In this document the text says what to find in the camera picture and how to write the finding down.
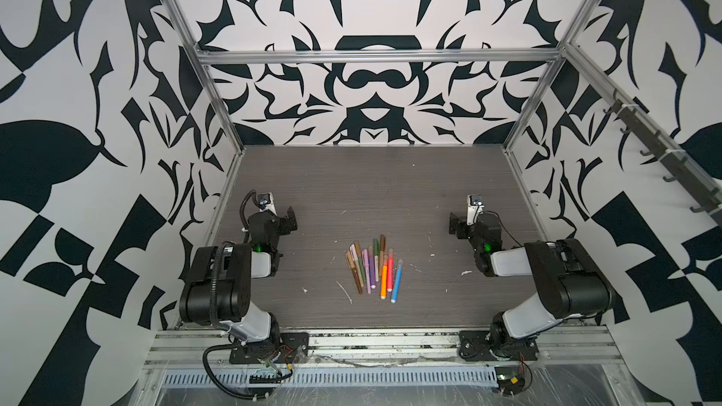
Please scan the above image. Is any wall hook rail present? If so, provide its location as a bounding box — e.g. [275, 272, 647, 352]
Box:
[601, 89, 721, 227]

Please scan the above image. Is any white slotted cable duct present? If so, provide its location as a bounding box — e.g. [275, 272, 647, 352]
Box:
[163, 366, 498, 388]

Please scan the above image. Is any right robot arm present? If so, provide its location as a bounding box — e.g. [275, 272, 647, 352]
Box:
[449, 212, 615, 362]

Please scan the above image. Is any tan cap brown pen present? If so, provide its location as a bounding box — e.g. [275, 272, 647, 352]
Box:
[346, 251, 363, 294]

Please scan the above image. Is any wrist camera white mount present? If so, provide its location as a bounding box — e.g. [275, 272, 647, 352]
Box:
[466, 195, 484, 226]
[254, 193, 278, 215]

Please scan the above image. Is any purple highlighter pen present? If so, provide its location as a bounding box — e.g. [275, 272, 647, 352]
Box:
[367, 246, 377, 291]

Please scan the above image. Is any pale pink cap tan pen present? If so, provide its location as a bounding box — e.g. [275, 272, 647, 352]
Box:
[350, 244, 364, 294]

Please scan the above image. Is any gold cap green pen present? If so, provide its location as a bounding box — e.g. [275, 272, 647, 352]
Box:
[353, 241, 366, 289]

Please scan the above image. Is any blue highlighter pen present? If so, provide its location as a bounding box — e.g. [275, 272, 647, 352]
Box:
[390, 259, 403, 304]

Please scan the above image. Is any small circuit board right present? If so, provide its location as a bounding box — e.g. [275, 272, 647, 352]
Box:
[496, 364, 533, 397]

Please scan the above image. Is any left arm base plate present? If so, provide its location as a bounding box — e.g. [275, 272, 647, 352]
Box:
[229, 332, 309, 365]

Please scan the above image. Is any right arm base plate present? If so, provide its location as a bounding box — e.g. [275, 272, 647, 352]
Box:
[458, 331, 539, 362]

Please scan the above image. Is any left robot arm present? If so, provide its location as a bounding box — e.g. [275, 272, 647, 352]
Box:
[179, 208, 297, 344]

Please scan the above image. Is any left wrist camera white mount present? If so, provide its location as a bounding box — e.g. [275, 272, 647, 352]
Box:
[254, 193, 278, 215]

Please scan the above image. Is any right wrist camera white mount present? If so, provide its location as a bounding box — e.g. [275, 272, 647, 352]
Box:
[466, 195, 484, 226]

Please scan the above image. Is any orange highlighter pen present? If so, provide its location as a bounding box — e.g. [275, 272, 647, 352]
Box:
[380, 253, 388, 300]

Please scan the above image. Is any green cap beige pen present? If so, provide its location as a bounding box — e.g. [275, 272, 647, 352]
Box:
[373, 239, 381, 285]

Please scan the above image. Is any aluminium front rail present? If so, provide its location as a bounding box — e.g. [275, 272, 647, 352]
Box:
[143, 326, 623, 368]

